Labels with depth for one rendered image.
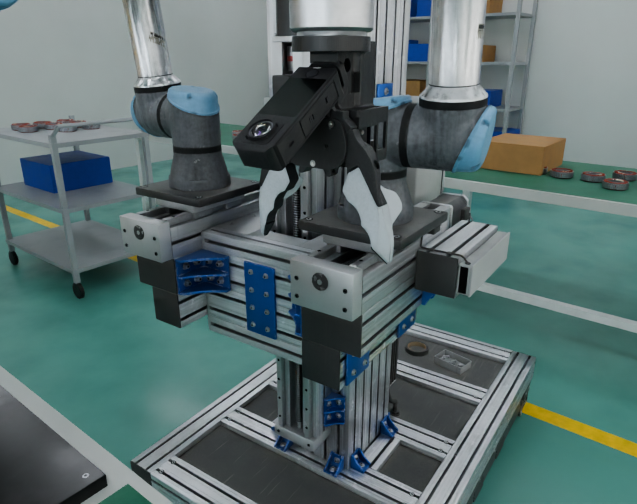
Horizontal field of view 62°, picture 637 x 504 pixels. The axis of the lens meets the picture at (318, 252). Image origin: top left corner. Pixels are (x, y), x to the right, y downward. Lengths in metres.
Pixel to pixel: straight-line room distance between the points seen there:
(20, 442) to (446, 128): 0.85
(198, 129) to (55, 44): 5.63
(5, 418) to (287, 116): 0.77
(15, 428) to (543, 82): 6.52
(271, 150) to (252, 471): 1.34
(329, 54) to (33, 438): 0.75
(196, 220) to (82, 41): 5.83
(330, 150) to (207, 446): 1.39
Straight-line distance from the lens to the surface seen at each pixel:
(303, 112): 0.45
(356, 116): 0.49
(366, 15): 0.49
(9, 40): 6.66
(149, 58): 1.39
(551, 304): 2.85
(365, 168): 0.47
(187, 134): 1.29
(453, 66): 0.93
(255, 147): 0.43
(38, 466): 0.93
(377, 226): 0.48
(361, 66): 0.52
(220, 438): 1.79
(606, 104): 6.79
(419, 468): 1.69
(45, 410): 1.09
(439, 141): 0.94
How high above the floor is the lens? 1.34
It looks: 20 degrees down
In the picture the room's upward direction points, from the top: straight up
